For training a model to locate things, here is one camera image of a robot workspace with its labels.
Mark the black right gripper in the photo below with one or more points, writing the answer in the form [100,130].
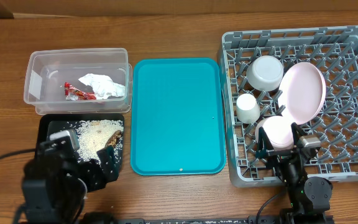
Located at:
[282,152]

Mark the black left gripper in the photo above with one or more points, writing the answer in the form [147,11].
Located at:
[96,177]

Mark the small pink plate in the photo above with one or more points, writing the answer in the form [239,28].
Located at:
[278,131]

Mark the white cup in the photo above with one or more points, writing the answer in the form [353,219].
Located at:
[247,109]

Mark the large white plate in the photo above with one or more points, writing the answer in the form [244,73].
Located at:
[303,93]

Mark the grey bowl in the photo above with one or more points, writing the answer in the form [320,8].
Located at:
[265,73]

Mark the white napkin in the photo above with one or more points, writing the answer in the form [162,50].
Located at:
[103,86]

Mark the red snack wrapper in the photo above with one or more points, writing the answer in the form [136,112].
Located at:
[72,93]

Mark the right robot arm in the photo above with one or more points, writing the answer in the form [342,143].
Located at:
[309,196]

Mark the brown food piece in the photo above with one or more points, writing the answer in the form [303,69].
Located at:
[115,139]

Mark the black tray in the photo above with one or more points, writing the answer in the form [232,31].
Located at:
[53,123]

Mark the spilled rice pile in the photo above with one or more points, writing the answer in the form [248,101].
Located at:
[93,135]

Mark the grey dish rack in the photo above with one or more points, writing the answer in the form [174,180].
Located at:
[334,51]

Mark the teal plastic tray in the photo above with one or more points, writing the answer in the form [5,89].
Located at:
[177,124]

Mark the clear plastic bin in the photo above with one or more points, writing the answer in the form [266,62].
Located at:
[49,70]

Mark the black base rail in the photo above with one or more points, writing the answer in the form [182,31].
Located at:
[100,217]

